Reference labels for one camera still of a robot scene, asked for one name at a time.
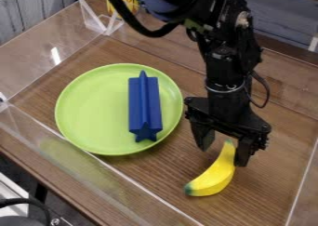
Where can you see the green round plate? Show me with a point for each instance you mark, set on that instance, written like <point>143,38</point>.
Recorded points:
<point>91,111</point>

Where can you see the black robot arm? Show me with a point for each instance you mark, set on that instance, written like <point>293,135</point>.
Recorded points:
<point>220,26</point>

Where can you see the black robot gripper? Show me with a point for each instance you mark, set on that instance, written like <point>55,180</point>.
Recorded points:
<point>227,113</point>

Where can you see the black device with knob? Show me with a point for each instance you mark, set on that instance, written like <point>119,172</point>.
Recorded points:
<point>61,213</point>

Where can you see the yellow toy banana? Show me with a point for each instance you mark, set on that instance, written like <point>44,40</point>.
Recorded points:
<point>215,178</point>

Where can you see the blue star-shaped block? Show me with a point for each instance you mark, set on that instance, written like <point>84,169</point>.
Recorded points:
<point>146,122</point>

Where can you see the clear acrylic tray wall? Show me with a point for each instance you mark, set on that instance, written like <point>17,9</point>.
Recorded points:
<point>135,190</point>

